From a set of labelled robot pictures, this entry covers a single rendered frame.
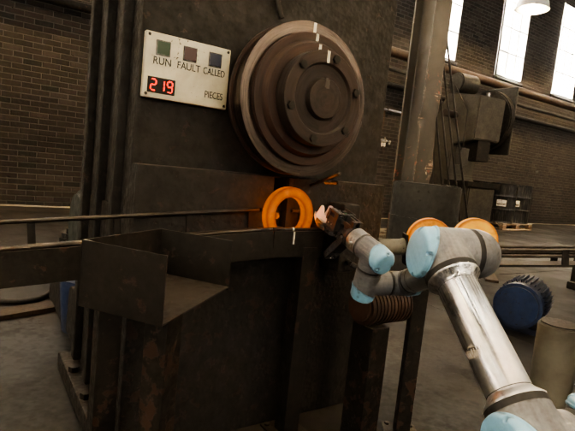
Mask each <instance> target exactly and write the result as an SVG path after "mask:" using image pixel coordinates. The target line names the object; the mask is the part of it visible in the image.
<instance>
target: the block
mask: <svg viewBox="0 0 575 431"><path fill-rule="evenodd" d="M330 205H331V206H333V208H337V209H338V210H340V211H345V208H347V209H348V210H350V211H351V212H353V213H354V214H355V215H356V216H355V218H357V219H358V220H359V219H360V211H361V206H359V205H358V204H350V203H346V202H334V201H331V202H329V204H328V207H329V206H330ZM335 240H336V238H335V236H330V235H328V234H326V233H325V235H324V242H323V252H324V251H325V250H326V249H327V248H328V247H329V246H330V245H331V244H332V243H333V242H334V241H335ZM347 259H349V260H350V261H352V262H355V255H354V254H353V253H352V252H351V251H349V250H348V249H347V248H346V249H345V250H344V251H343V252H342V253H341V254H340V255H339V256H338V257H337V258H336V259H325V257H324V254H323V256H322V266H323V267H324V268H326V269H330V270H333V271H335V272H337V273H342V272H352V271H353V269H352V268H350V267H349V266H347V265H346V263H345V261H346V260H347Z"/></svg>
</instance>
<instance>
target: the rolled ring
mask: <svg viewBox="0 0 575 431"><path fill-rule="evenodd" d="M286 198H294V199H295V200H296V201H297V202H298V204H299V207H300V218H299V222H298V224H297V225H296V227H310V226H311V223H312V218H313V208H312V203H311V200H310V198H309V197H308V195H307V194H306V193H305V192H304V191H302V190H300V189H299V188H296V187H291V186H284V187H281V188H279V189H277V190H275V191H274V192H272V193H271V194H270V195H269V197H268V198H267V200H266V201H265V203H264V207H263V212H262V222H263V226H264V227H277V225H276V209H277V207H278V205H279V204H280V203H281V201H283V200H284V199H286Z"/></svg>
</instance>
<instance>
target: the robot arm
mask: <svg viewBox="0 0 575 431"><path fill-rule="evenodd" d="M348 211H349V212H350V213H351V215H349V214H347V212H348ZM355 216H356V215H355V214H354V213H353V212H351V211H350V210H348V209H347V208H345V211H340V210H338V209H337V208H333V206H331V205H330V206H329V207H328V208H327V210H326V211H325V208H324V206H323V205H321V207H320V209H319V210H318V211H315V213H314V218H315V223H316V224H317V226H318V227H319V228H320V229H322V230H323V231H324V232H325V233H326V234H328V235H330V236H335V238H336V240H335V241H334V242H333V243H332V244H331V245H330V246H329V247H328V248H327V249H326V250H325V251H324V252H323V254H324V257H325V259H336V258H337V257H338V256H339V255H340V254H341V253H342V252H343V251H344V250H345V249H346V248H347V249H348V250H349V251H351V252H352V253H353V254H354V255H355V256H356V257H358V258H359V262H358V266H357V268H356V272H355V275H354V278H353V281H352V288H351V291H350V293H351V296H352V297H353V299H354V300H356V301H357V302H359V303H361V304H369V303H371V302H372V301H373V299H374V298H375V296H376V295H379V296H408V297H411V296H417V295H419V294H420V293H421V292H422V291H423V290H426V289H429V290H430V292H432V293H434V294H436V295H439V296H440V299H441V301H442V303H443V305H444V308H445V310H446V312H447V313H448V317H449V319H450V321H451V323H452V325H453V328H454V330H455V333H456V334H457V336H458V338H459V342H460V344H461V345H462V347H463V349H464V352H465V354H466V356H467V359H468V361H469V363H470V365H471V368H472V370H473V372H474V374H475V376H476V378H477V381H478V383H479V386H480V387H481V389H482V391H483V395H484V397H485V398H486V400H487V402H486V405H485V406H484V409H483V415H484V417H485V419H484V420H483V423H482V426H481V431H575V393H571V394H569V395H568V397H567V400H566V408H562V409H556V408H555V406H554V404H553V402H552V400H551V398H550V397H549V395H548V393H547V391H545V390H543V389H541V388H539V387H535V386H534V385H533V384H532V382H531V379H530V378H529V376H528V375H527V373H526V371H525V368H524V366H523V364H522V363H521V362H520V360H519V357H518V355H517V353H516V351H515V350H514V349H513V346H512V344H511V342H510V340H509V338H508V337H507V335H506V333H505V331H504V329H503V327H502V325H501V323H500V321H499V320H498V318H497V316H496V314H495V312H494V310H493V308H492V306H491V305H490V303H489V301H488V299H487V297H486V295H485V293H484V291H483V289H482V288H481V286H480V284H479V282H478V280H477V279H481V278H485V277H488V276H490V275H492V274H493V273H494V272H495V271H496V270H497V269H498V268H499V266H500V264H501V248H500V246H499V244H498V242H497V241H496V239H495V238H494V237H493V236H491V235H490V234H489V233H486V232H484V231H482V230H479V229H473V228H456V227H438V226H432V227H420V228H418V229H417V230H416V231H415V232H414V233H413V234H412V236H411V238H410V239H409V242H408V245H407V249H406V266H407V269H404V270H401V271H389V270H390V268H391V267H392V266H393V265H394V254H393V253H392V252H391V251H390V250H389V249H388V248H387V247H386V246H385V245H383V244H381V243H380V242H378V241H377V240H376V239H374V238H373V237H371V236H370V235H369V234H368V233H367V232H366V231H364V230H363V229H361V227H362V226H363V222H361V221H359V220H358V219H357V218H355Z"/></svg>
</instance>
